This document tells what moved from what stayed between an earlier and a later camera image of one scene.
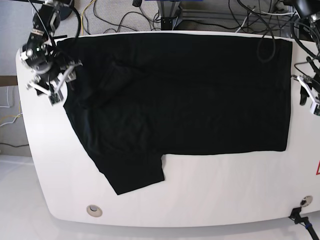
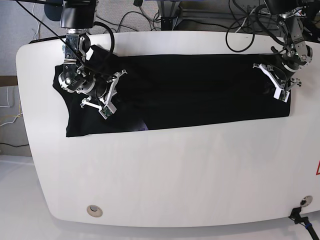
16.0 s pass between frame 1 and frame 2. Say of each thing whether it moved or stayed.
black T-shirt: moved
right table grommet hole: stayed
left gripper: moved
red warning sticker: stayed
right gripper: moved
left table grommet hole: stayed
